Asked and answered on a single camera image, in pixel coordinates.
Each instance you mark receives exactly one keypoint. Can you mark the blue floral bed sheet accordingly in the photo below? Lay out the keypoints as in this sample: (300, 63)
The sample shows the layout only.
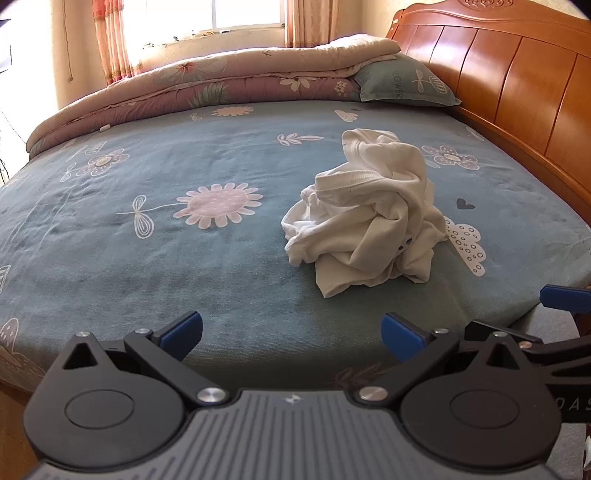
(184, 277)

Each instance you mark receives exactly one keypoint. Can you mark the bright window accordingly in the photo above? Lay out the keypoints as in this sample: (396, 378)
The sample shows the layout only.
(203, 18)

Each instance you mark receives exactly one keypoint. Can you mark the folded pink floral quilt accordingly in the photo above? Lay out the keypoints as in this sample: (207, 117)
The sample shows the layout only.
(184, 83)

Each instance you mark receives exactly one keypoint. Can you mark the teal flower print pillow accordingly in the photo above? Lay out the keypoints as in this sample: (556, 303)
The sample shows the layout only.
(401, 78)

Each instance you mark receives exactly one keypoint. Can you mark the white printed sweatshirt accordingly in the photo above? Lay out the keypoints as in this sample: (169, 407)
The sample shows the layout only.
(369, 221)

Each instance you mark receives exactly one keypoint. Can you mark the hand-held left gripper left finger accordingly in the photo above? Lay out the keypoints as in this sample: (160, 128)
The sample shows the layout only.
(182, 330)

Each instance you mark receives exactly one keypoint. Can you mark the wooden headboard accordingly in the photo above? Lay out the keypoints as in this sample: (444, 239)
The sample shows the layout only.
(508, 92)

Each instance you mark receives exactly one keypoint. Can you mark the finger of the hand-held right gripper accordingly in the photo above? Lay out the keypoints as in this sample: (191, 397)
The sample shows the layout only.
(561, 297)
(480, 330)

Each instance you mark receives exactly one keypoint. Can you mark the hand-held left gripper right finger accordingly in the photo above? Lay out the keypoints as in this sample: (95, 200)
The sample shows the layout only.
(401, 337)

